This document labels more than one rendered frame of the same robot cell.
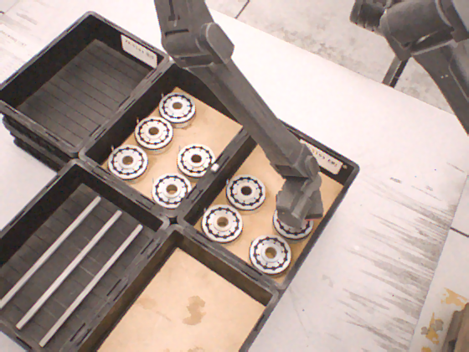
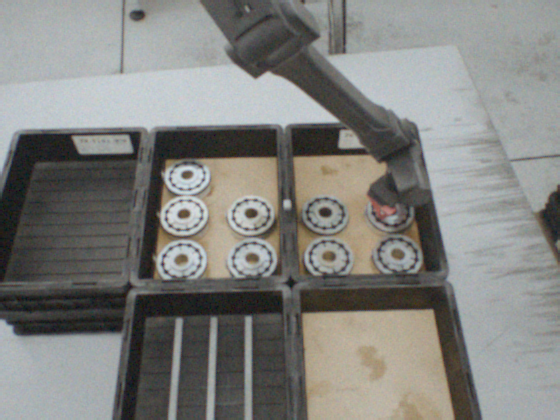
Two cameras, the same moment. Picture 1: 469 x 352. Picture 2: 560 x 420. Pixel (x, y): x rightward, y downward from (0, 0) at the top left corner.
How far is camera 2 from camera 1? 41 cm
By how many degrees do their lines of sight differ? 16
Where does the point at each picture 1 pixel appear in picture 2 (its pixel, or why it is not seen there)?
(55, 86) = (29, 237)
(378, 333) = (524, 270)
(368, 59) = not seen: hidden behind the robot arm
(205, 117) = (221, 171)
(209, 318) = (391, 358)
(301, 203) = (420, 172)
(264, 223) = (363, 234)
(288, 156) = (390, 127)
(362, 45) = not seen: hidden behind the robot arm
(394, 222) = (455, 166)
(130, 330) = not seen: outside the picture
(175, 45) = (256, 46)
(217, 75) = (310, 59)
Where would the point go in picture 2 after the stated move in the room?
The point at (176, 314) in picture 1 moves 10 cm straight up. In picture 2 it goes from (357, 379) to (364, 359)
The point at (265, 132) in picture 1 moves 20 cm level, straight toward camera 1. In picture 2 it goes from (364, 109) to (430, 205)
